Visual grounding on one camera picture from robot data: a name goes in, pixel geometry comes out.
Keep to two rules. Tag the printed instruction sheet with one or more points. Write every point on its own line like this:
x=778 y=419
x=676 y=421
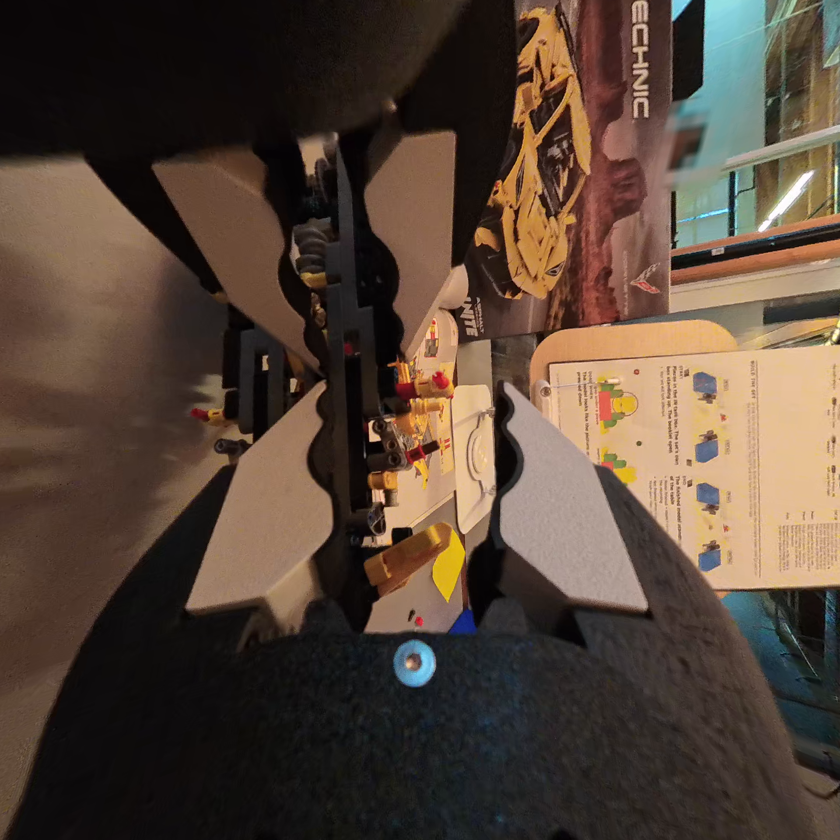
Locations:
x=722 y=459

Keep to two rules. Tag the wooden counter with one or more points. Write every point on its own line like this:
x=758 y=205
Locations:
x=754 y=253

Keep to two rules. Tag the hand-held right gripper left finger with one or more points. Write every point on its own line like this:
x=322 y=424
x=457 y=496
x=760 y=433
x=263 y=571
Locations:
x=269 y=512

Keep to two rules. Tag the yellow black brick car model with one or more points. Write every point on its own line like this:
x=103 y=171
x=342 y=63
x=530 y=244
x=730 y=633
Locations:
x=354 y=328

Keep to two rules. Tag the grey desk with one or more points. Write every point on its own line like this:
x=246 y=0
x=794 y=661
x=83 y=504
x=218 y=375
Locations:
x=98 y=328

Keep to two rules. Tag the yellow paper scrap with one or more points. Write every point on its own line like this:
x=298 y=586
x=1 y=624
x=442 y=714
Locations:
x=449 y=564

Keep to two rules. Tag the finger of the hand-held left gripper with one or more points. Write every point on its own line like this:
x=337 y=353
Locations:
x=423 y=216
x=236 y=223

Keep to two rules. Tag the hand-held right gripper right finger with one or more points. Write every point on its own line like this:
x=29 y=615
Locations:
x=564 y=525

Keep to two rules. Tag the white wooden book stand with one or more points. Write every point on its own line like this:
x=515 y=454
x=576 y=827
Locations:
x=623 y=338

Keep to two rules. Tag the dark toy car set box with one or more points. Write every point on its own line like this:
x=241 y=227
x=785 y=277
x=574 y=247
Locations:
x=590 y=164

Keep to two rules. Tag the open instruction booklet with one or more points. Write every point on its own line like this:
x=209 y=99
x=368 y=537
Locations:
x=436 y=341

